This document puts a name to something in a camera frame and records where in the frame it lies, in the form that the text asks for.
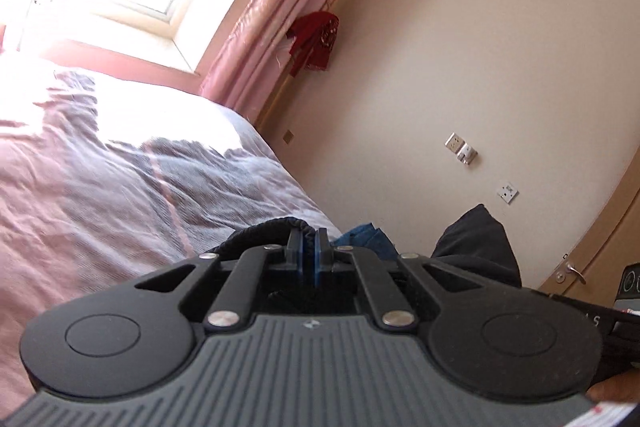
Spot white wall socket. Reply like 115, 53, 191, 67
445, 133, 477, 166

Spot pink grey bed quilt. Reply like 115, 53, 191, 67
1, 54, 338, 413

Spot blue denim jeans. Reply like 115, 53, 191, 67
332, 223, 398, 260

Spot black sweatpants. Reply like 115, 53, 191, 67
213, 204, 522, 288

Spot person's hand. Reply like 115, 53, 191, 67
587, 369, 640, 403

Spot silver door handle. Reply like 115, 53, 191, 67
552, 254, 587, 285

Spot wooden door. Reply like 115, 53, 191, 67
537, 185, 640, 308

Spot white wall switch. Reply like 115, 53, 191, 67
497, 182, 518, 205

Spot red hanging garment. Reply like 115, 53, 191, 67
285, 11, 340, 77

